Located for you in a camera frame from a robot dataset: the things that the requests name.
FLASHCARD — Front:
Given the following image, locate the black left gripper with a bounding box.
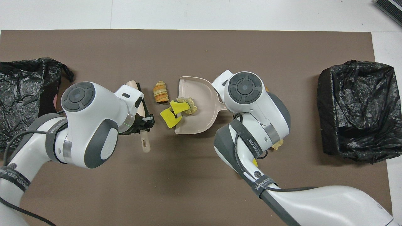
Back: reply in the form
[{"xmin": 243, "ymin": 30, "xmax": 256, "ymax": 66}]
[{"xmin": 119, "ymin": 116, "xmax": 155, "ymax": 136}]

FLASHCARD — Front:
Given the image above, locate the large striped croissant piece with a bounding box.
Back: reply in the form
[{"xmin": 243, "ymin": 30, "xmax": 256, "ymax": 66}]
[{"xmin": 153, "ymin": 81, "xmax": 169, "ymax": 103}]

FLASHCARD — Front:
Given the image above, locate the yellow sponge with green pad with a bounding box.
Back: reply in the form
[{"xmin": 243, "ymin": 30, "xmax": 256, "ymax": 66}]
[{"xmin": 170, "ymin": 100, "xmax": 190, "ymax": 115}]

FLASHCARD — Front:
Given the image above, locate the beige hand brush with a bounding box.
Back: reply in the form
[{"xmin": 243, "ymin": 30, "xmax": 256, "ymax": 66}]
[{"xmin": 126, "ymin": 80, "xmax": 152, "ymax": 153}]

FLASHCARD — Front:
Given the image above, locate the small flaky croissant piece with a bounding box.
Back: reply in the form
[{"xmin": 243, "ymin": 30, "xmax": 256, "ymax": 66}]
[{"xmin": 176, "ymin": 97, "xmax": 198, "ymax": 115}]

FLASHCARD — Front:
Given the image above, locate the beige plastic dustpan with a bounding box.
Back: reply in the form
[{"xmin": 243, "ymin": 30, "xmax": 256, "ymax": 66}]
[{"xmin": 174, "ymin": 76, "xmax": 227, "ymax": 135}]

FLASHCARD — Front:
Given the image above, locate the black bag lined bin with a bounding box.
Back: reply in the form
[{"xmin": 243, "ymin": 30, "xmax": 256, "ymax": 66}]
[
  {"xmin": 0, "ymin": 57, "xmax": 75, "ymax": 151},
  {"xmin": 317, "ymin": 60, "xmax": 397, "ymax": 164}
]

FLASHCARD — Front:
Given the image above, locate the brown table mat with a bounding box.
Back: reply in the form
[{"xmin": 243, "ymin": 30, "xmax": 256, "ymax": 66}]
[{"xmin": 0, "ymin": 29, "xmax": 394, "ymax": 226}]

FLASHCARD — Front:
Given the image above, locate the dark ribbed device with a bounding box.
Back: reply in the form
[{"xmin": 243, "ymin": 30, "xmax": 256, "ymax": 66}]
[{"xmin": 374, "ymin": 0, "xmax": 402, "ymax": 27}]

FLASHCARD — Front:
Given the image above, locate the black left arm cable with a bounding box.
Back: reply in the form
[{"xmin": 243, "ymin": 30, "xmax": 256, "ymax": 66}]
[{"xmin": 0, "ymin": 121, "xmax": 68, "ymax": 226}]

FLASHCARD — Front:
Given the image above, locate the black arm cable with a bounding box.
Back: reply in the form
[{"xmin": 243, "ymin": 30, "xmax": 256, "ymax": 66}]
[
  {"xmin": 232, "ymin": 113, "xmax": 318, "ymax": 192},
  {"xmin": 0, "ymin": 121, "xmax": 68, "ymax": 226}
]

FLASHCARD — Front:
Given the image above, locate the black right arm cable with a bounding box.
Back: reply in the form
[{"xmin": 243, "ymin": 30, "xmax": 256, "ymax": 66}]
[{"xmin": 232, "ymin": 113, "xmax": 318, "ymax": 192}]

